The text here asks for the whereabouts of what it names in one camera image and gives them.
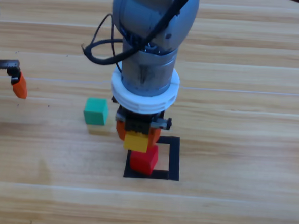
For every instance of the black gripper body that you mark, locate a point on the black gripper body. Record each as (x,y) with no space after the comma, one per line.
(5,64)
(137,124)

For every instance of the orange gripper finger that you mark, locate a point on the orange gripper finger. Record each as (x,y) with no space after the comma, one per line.
(154,137)
(20,86)
(121,130)

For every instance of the yellow wooden block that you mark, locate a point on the yellow wooden block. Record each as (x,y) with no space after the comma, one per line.
(136,143)

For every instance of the black tape square outline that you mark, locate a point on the black tape square outline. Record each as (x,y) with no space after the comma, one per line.
(174,159)

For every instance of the red wooden block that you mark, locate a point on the red wooden block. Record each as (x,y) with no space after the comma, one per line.
(144,161)

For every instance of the green wooden block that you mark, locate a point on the green wooden block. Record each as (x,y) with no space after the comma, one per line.
(95,111)

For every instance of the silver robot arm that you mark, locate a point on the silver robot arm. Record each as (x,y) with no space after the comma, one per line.
(150,15)

